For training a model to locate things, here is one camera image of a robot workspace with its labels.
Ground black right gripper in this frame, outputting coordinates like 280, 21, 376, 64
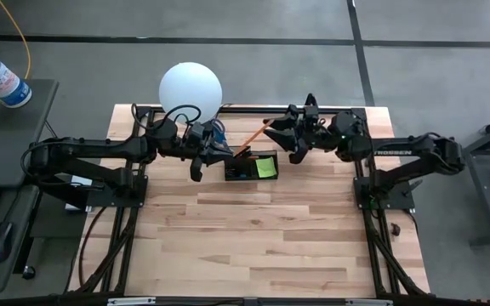
263, 103, 340, 166

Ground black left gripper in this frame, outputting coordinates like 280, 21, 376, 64
154, 117, 233, 184

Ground blue-handled scissors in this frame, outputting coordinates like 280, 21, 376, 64
208, 118, 228, 145

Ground orange pencil with eraser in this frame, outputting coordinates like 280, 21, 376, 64
232, 119, 276, 158

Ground green sticky note pad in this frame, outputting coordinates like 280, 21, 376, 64
254, 156, 278, 179

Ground black mesh desk organizer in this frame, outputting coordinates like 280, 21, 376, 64
223, 148, 280, 183

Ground white globe table lamp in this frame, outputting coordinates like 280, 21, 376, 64
158, 61, 224, 128

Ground white box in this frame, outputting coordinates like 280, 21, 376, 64
65, 173, 95, 213

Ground black metal cart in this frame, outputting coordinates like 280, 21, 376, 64
441, 106, 490, 248

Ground black side desk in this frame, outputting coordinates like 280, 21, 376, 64
0, 78, 60, 295

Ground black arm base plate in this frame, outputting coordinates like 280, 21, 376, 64
85, 173, 148, 209
354, 176, 417, 211

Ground black aluminium table frame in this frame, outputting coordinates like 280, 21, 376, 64
64, 105, 431, 298

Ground silver metal bracket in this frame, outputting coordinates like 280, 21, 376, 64
107, 297, 157, 306
345, 297, 394, 306

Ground yellow cable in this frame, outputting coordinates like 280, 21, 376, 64
0, 0, 31, 81

